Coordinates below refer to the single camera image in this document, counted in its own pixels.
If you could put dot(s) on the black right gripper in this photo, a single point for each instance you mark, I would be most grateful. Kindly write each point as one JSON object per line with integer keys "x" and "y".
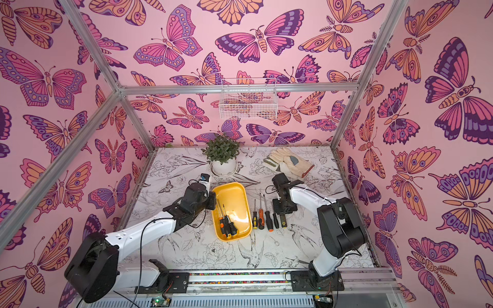
{"x": 280, "y": 206}

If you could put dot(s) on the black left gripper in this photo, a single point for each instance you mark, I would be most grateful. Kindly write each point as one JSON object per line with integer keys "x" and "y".
{"x": 212, "y": 198}

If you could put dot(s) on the large black yellow screwdriver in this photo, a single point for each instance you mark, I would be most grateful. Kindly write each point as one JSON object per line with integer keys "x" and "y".
{"x": 283, "y": 220}

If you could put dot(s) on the orange handled screwdriver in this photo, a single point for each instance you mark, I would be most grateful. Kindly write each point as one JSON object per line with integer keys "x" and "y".
{"x": 269, "y": 221}

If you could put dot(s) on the yellow plastic storage tray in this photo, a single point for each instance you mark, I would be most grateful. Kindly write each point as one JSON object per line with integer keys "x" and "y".
{"x": 233, "y": 197}

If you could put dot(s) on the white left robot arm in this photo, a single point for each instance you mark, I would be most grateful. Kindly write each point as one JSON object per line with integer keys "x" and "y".
{"x": 97, "y": 267}

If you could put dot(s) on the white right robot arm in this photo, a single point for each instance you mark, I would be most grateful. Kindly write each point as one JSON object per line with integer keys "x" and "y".
{"x": 341, "y": 230}

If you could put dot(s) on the white pot saucer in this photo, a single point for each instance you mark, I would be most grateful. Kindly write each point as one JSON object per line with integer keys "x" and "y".
{"x": 222, "y": 175}

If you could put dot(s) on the beige work glove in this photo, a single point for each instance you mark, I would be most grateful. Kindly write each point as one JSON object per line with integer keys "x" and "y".
{"x": 308, "y": 165}

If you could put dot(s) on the white plant pot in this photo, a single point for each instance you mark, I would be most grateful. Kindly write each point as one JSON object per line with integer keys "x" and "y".
{"x": 224, "y": 167}

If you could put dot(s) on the white green work glove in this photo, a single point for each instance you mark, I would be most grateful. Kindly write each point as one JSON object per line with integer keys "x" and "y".
{"x": 271, "y": 163}

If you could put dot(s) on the green potted plant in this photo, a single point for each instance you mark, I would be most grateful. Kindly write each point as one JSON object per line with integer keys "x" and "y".
{"x": 222, "y": 149}

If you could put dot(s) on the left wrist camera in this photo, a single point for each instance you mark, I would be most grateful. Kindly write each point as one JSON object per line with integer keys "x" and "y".
{"x": 205, "y": 179}

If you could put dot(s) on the white wire basket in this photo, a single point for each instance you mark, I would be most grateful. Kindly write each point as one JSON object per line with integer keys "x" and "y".
{"x": 249, "y": 98}

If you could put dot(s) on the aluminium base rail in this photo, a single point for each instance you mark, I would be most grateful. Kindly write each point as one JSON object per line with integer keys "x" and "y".
{"x": 356, "y": 287}

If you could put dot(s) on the aluminium frame bars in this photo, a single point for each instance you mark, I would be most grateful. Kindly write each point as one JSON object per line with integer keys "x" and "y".
{"x": 27, "y": 204}

